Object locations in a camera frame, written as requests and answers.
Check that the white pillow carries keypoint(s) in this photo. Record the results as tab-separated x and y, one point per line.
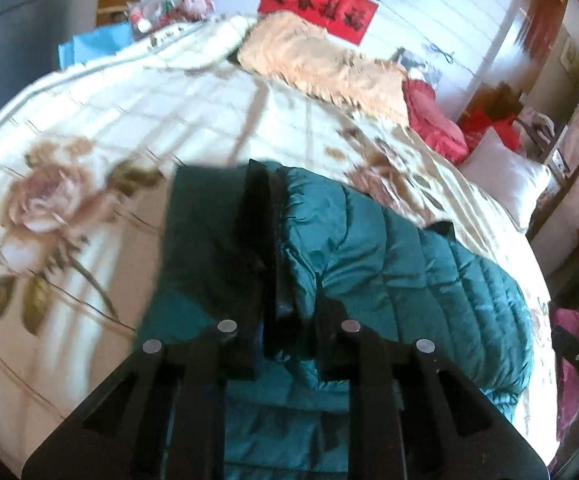
504	180

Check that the blue paper bag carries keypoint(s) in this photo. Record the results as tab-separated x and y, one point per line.
94	45

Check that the red frilled cushion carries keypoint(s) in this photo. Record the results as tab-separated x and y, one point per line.
434	120

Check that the wooden chair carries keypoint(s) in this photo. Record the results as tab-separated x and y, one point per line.
564	185

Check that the red wall banner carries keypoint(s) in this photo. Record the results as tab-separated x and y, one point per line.
314	5

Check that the plush doll with red hat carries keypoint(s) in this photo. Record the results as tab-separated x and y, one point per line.
197	5

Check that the red hanging decoration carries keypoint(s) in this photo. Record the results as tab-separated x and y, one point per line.
544	20

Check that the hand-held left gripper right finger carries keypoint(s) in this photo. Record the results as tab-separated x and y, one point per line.
332	355

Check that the green quilted puffer jacket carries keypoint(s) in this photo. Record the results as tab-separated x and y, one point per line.
394	270

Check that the framed photo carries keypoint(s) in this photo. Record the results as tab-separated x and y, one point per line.
419	67

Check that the red cloth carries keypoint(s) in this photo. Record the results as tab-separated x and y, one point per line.
489	127

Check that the cream floral checked blanket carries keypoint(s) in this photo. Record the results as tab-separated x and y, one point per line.
119	110

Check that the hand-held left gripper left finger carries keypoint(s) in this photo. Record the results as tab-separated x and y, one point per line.
242	355

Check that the pile of wrapped toys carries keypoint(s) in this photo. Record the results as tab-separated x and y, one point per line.
152	10

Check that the grey refrigerator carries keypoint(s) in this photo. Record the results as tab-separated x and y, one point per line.
19	35

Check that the yellow frilled pillow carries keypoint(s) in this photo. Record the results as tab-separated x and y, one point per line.
319	60

